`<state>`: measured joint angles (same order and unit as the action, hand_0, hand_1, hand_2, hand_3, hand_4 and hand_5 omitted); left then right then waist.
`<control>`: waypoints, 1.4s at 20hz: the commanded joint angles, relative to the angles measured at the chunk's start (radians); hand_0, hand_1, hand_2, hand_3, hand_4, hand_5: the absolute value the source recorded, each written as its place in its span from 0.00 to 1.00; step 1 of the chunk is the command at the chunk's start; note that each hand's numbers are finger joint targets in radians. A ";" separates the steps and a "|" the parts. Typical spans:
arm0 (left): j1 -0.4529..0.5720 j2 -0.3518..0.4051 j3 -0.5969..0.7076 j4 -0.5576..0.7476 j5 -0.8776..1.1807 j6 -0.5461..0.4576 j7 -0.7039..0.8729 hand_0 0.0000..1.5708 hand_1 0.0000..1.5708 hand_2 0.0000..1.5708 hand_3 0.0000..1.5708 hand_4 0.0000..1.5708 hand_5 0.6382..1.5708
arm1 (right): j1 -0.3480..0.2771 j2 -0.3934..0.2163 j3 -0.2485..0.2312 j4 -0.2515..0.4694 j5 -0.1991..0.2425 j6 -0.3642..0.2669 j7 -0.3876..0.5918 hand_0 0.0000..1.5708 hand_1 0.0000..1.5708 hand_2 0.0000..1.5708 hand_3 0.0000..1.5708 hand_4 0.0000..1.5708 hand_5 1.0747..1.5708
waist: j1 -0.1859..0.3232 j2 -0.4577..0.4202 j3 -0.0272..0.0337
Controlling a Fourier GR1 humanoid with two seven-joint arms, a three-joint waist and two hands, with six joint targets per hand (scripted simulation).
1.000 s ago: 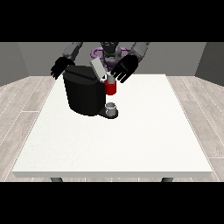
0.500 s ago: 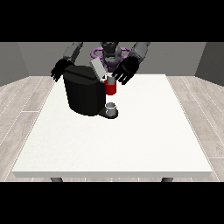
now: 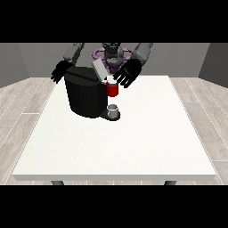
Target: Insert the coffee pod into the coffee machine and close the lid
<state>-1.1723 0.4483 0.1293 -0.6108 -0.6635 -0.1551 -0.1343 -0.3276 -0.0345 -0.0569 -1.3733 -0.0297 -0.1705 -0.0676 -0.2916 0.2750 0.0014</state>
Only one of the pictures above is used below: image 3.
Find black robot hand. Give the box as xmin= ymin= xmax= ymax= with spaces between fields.
xmin=50 ymin=60 xmax=75 ymax=85
xmin=112 ymin=58 xmax=143 ymax=89

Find red pod holder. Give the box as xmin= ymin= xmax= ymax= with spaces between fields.
xmin=105 ymin=82 xmax=120 ymax=98

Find pale grey machine lid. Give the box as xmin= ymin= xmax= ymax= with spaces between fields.
xmin=91 ymin=58 xmax=110 ymax=81

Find black coffee machine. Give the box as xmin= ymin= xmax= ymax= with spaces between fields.
xmin=63 ymin=66 xmax=121 ymax=122

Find grey robot trunk purple rings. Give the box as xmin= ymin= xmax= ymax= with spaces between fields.
xmin=92 ymin=43 xmax=134 ymax=75

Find small grey cup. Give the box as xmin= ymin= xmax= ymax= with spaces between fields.
xmin=107 ymin=103 xmax=120 ymax=118

